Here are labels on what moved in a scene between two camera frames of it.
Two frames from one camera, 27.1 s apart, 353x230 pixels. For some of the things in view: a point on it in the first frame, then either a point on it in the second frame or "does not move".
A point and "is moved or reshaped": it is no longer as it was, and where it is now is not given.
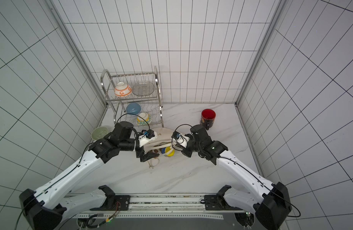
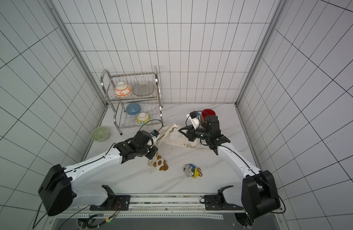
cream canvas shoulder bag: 163,140 is moved or reshaped
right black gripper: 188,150 → 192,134
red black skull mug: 207,118 does not move
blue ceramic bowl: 133,108 does not move
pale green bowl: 99,132 does not move
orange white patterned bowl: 123,89 does not move
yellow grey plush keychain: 168,151 → 190,170
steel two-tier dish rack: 135,97 does not move
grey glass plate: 143,88 does not move
